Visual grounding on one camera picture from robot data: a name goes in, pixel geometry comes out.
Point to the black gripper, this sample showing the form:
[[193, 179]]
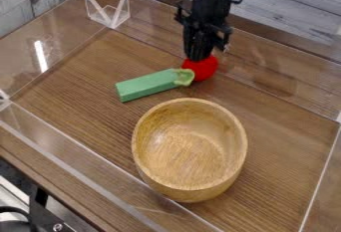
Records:
[[205, 27]]

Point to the red plush strawberry green stem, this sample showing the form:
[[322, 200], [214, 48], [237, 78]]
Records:
[[195, 71]]

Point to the black metal stand base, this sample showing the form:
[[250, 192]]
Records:
[[40, 220]]

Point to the green rectangular block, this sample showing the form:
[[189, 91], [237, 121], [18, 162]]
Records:
[[147, 85]]

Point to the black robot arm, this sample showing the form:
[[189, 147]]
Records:
[[206, 30]]

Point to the wooden bowl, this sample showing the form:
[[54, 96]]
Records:
[[189, 149]]

